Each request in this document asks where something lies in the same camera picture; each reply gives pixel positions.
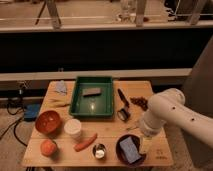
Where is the blue sponge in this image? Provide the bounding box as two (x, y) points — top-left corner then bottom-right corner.
(120, 137), (141, 164)

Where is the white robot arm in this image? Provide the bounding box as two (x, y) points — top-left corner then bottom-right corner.
(139, 88), (213, 148)

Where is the red bowl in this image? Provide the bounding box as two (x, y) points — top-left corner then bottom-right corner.
(35, 110), (61, 135)

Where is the dark grape bunch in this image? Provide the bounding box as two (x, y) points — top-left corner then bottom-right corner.
(130, 97), (148, 111)

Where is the small metal cup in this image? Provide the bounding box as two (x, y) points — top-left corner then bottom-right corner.
(92, 143), (106, 159)

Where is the orange carrot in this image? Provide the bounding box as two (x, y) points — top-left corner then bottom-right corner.
(74, 133), (98, 152)

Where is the green plastic tray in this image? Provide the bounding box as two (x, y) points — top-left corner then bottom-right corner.
(69, 76), (114, 118)

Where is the white cup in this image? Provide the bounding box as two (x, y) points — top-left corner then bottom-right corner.
(64, 119), (82, 138)

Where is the grey block in tray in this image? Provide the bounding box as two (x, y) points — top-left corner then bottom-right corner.
(82, 88), (101, 97)

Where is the wooden folding table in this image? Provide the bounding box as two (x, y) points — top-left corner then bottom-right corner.
(22, 81), (173, 168)

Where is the orange round fruit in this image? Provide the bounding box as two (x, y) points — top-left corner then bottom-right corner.
(40, 139), (57, 157)

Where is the yellow banana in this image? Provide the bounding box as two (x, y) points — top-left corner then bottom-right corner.
(49, 99), (70, 107)

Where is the blue crumpled cloth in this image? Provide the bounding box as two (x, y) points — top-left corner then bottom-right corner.
(55, 80), (67, 95)

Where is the blue box on floor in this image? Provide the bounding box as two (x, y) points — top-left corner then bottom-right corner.
(24, 104), (41, 121)

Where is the black cable on floor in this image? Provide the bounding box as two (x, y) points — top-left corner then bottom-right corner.
(0, 96), (28, 148)

